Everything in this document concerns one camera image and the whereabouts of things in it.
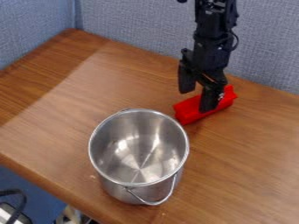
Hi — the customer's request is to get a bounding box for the stainless steel pot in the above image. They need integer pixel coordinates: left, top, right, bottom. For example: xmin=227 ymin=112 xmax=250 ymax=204
xmin=88 ymin=108 xmax=189 ymax=206

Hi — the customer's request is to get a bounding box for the grey device under table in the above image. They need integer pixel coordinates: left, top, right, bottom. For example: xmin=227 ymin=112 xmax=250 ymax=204
xmin=0 ymin=203 xmax=33 ymax=224

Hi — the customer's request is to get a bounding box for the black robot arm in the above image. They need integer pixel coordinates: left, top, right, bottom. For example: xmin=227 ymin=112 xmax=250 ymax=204
xmin=177 ymin=0 xmax=239 ymax=113

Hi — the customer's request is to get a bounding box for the red plastic block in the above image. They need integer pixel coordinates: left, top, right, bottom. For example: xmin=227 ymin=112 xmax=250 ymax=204
xmin=172 ymin=85 xmax=237 ymax=125

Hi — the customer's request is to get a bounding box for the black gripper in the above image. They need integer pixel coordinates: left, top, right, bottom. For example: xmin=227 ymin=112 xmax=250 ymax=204
xmin=177 ymin=32 xmax=235 ymax=113

